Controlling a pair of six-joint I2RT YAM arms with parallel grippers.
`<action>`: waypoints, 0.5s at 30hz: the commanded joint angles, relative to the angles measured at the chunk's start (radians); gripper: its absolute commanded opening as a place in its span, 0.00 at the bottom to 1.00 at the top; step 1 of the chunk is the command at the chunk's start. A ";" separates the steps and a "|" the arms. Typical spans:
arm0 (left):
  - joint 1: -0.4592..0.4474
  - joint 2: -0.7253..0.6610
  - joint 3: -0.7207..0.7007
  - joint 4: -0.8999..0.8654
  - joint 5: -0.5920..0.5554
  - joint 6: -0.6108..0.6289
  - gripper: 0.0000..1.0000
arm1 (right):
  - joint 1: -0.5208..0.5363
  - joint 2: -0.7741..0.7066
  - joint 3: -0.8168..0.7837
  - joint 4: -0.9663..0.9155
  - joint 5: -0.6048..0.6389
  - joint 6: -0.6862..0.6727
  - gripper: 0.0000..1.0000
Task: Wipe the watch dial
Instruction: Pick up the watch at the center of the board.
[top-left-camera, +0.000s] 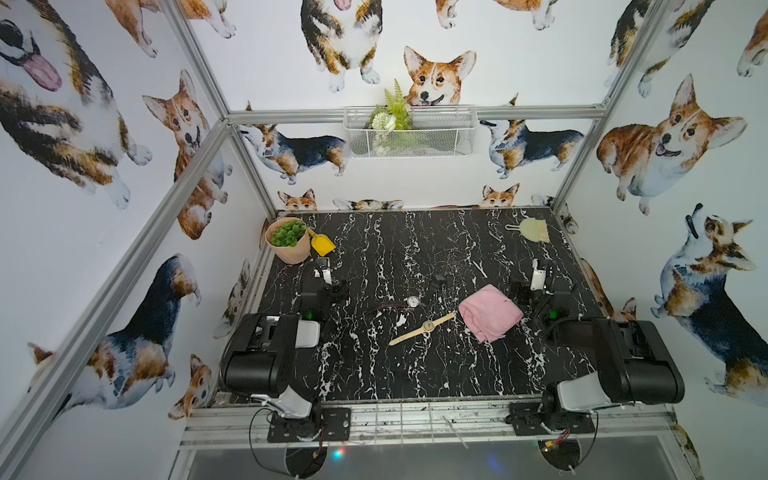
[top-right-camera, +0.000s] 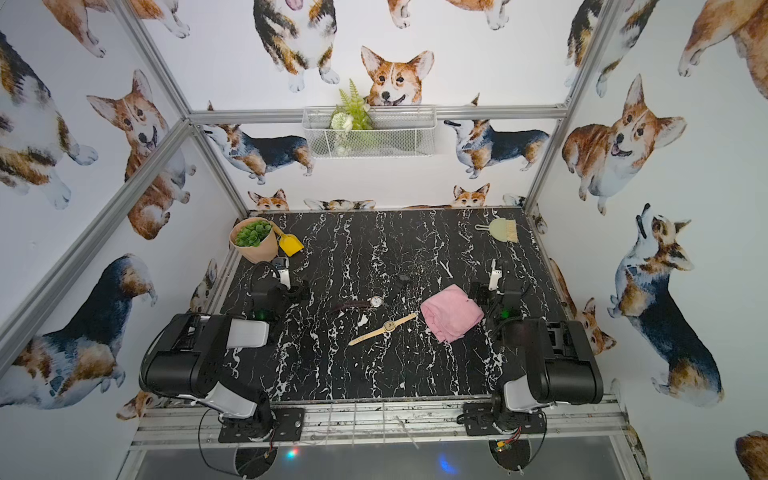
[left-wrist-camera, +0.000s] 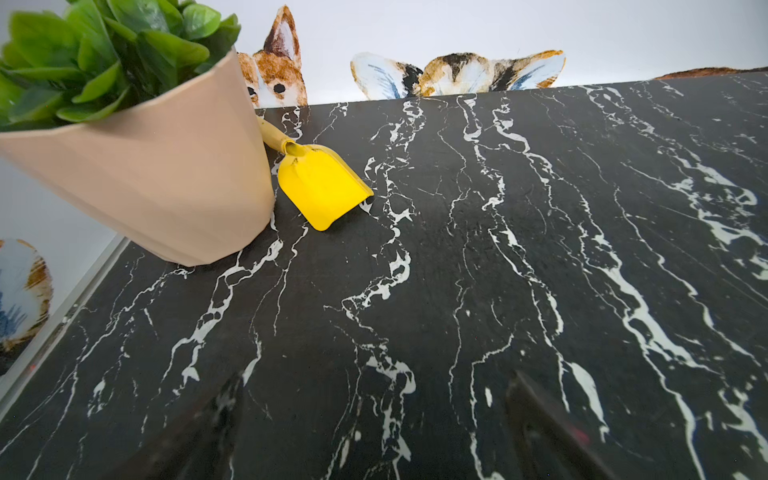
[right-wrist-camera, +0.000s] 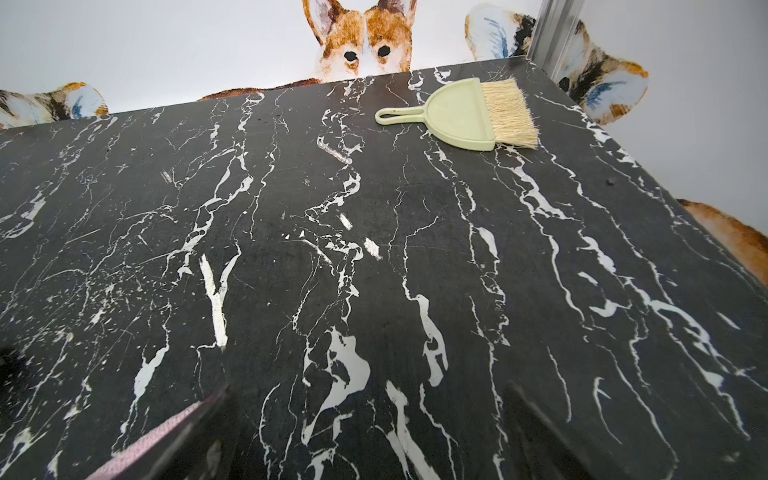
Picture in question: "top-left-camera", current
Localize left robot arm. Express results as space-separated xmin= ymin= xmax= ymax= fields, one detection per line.
xmin=219 ymin=257 xmax=348 ymax=427

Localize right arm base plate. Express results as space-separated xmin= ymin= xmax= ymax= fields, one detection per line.
xmin=504 ymin=403 xmax=595 ymax=436

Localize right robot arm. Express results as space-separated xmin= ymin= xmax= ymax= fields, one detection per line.
xmin=514 ymin=263 xmax=685 ymax=419

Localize beige hand brush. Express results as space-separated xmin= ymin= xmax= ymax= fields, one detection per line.
xmin=505 ymin=218 xmax=550 ymax=243

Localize pink cloth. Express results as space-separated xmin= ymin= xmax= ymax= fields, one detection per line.
xmin=459 ymin=284 xmax=524 ymax=343

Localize yellow toy shovel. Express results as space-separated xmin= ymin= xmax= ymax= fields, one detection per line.
xmin=307 ymin=228 xmax=336 ymax=257

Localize white wire wall basket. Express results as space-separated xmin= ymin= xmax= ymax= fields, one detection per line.
xmin=343 ymin=106 xmax=479 ymax=159

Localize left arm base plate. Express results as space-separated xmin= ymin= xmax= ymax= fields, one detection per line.
xmin=267 ymin=408 xmax=352 ymax=443

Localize terracotta pot green plant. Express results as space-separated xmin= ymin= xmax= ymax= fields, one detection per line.
xmin=265 ymin=217 xmax=311 ymax=265

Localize aluminium front rail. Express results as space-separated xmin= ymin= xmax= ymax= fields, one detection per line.
xmin=179 ymin=395 xmax=676 ymax=451

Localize green fern white flower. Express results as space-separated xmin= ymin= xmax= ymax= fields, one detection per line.
xmin=365 ymin=80 xmax=414 ymax=157

